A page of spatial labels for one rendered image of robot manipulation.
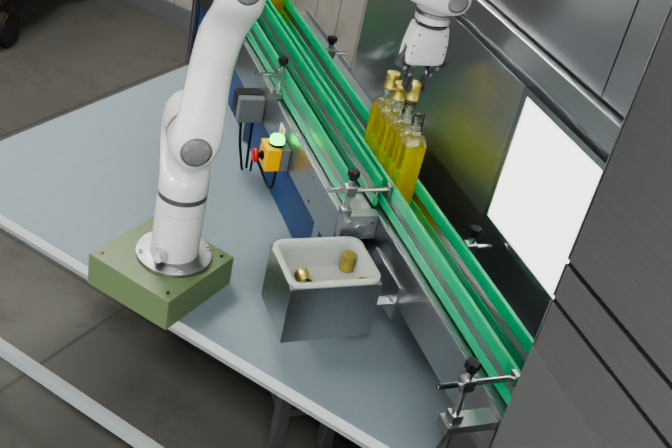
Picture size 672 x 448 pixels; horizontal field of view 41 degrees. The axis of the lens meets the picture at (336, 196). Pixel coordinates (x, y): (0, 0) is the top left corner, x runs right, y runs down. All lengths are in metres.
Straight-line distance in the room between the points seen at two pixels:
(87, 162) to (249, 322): 0.82
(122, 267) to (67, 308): 1.19
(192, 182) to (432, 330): 0.65
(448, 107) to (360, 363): 0.67
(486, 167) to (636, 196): 0.98
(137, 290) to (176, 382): 0.99
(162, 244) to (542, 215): 0.91
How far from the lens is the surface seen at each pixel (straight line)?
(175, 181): 2.15
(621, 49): 1.80
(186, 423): 3.06
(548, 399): 1.36
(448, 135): 2.28
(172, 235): 2.22
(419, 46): 2.11
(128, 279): 2.24
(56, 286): 3.53
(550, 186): 1.92
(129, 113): 3.11
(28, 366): 2.94
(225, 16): 1.92
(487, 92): 2.12
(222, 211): 2.66
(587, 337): 1.27
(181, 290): 2.22
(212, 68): 2.00
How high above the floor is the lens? 2.24
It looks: 32 degrees down
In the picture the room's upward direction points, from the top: 13 degrees clockwise
